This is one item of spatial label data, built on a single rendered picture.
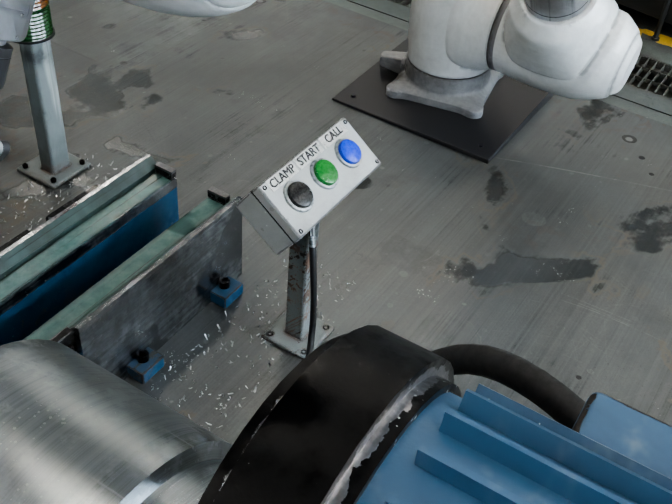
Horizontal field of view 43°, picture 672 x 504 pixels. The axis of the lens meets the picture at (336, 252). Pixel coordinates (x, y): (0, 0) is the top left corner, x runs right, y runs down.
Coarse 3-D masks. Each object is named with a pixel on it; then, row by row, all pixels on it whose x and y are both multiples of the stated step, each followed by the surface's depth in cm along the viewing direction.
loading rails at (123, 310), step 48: (96, 192) 110; (144, 192) 113; (48, 240) 104; (96, 240) 106; (144, 240) 115; (192, 240) 104; (240, 240) 115; (0, 288) 98; (48, 288) 102; (96, 288) 99; (144, 288) 100; (192, 288) 109; (240, 288) 115; (0, 336) 98; (48, 336) 93; (96, 336) 95; (144, 336) 104
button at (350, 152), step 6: (342, 144) 96; (348, 144) 97; (354, 144) 97; (342, 150) 96; (348, 150) 96; (354, 150) 97; (360, 150) 98; (342, 156) 96; (348, 156) 96; (354, 156) 96; (360, 156) 97; (348, 162) 96; (354, 162) 96
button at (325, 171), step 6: (318, 162) 93; (324, 162) 93; (330, 162) 94; (318, 168) 93; (324, 168) 93; (330, 168) 94; (318, 174) 92; (324, 174) 93; (330, 174) 93; (336, 174) 94; (324, 180) 93; (330, 180) 93; (336, 180) 94
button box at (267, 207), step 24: (312, 144) 94; (336, 144) 96; (360, 144) 99; (288, 168) 91; (312, 168) 93; (336, 168) 95; (360, 168) 97; (264, 192) 88; (312, 192) 91; (336, 192) 94; (264, 216) 90; (288, 216) 89; (312, 216) 91; (264, 240) 92; (288, 240) 90
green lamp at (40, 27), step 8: (48, 8) 117; (32, 16) 115; (40, 16) 116; (48, 16) 117; (32, 24) 116; (40, 24) 117; (48, 24) 118; (32, 32) 116; (40, 32) 117; (48, 32) 118; (24, 40) 117; (32, 40) 117
